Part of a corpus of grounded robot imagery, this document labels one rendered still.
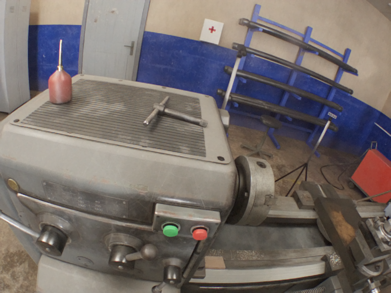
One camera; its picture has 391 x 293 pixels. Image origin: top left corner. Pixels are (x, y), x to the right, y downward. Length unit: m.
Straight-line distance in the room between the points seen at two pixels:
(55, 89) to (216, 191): 0.45
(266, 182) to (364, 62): 4.59
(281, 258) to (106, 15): 3.72
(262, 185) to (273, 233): 0.60
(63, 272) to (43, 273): 0.08
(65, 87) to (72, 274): 0.60
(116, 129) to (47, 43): 4.00
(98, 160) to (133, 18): 3.29
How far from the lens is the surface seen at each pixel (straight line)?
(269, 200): 0.69
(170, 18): 3.54
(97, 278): 0.79
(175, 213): 0.39
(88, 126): 0.47
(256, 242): 1.14
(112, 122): 0.48
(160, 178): 0.39
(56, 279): 0.84
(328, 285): 1.21
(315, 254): 1.15
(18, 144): 0.50
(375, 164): 3.94
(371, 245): 1.04
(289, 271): 0.99
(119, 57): 3.70
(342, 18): 4.55
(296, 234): 1.32
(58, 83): 0.56
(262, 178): 0.68
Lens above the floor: 1.57
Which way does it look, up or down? 32 degrees down
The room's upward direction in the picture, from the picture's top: 16 degrees clockwise
